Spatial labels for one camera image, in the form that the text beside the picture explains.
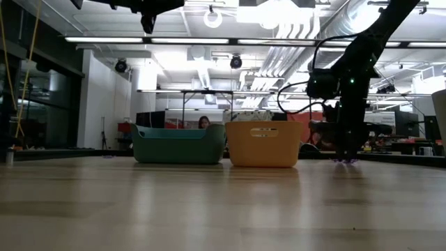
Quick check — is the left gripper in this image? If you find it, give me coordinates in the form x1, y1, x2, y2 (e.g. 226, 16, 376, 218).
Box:
104, 0, 186, 35

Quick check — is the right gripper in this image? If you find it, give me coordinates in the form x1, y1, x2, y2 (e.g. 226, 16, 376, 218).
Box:
335, 66, 381, 162

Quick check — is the teal plastic basket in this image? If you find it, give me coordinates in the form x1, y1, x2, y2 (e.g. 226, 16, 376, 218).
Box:
130, 123, 227, 165

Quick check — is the long linear ceiling light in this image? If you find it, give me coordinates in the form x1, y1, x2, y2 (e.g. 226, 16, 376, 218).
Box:
64, 36, 446, 49

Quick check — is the orange cloth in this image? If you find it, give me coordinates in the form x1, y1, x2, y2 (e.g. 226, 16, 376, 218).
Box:
286, 111, 325, 144

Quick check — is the black monitor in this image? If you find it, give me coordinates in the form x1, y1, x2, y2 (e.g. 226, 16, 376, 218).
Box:
135, 110, 167, 128
422, 114, 437, 142
394, 110, 421, 139

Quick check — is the black stage spotlight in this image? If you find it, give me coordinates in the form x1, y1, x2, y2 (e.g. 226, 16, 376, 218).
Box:
376, 83, 397, 96
229, 53, 243, 70
114, 58, 129, 75

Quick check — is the orange plastic basket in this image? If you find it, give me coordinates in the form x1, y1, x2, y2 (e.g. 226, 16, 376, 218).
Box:
224, 120, 304, 169

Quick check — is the grey plastic basket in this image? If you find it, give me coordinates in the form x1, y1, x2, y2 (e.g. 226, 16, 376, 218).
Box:
431, 89, 446, 155

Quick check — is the white patterned sheet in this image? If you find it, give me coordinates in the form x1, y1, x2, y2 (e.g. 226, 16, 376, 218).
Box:
222, 110, 273, 123

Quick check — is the black tripod stand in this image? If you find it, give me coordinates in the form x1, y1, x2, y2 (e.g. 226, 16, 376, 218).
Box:
99, 116, 109, 151

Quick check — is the white ring lamp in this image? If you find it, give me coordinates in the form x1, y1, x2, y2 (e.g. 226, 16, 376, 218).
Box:
203, 8, 224, 30

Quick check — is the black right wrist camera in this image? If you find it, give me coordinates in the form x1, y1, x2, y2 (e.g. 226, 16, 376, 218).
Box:
306, 68, 341, 100

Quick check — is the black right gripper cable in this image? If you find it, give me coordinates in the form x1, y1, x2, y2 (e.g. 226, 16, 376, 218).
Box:
276, 81, 327, 116

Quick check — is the silver air duct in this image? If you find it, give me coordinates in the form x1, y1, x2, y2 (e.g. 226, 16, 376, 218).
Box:
313, 13, 370, 71

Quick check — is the black metal table frame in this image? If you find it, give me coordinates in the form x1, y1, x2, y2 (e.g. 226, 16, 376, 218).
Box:
137, 89, 275, 123

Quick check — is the yellow power cable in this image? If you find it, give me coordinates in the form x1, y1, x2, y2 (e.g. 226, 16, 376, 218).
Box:
0, 0, 40, 149

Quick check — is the black aluminium table frame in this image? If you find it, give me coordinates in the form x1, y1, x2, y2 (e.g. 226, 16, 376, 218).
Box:
13, 148, 446, 169

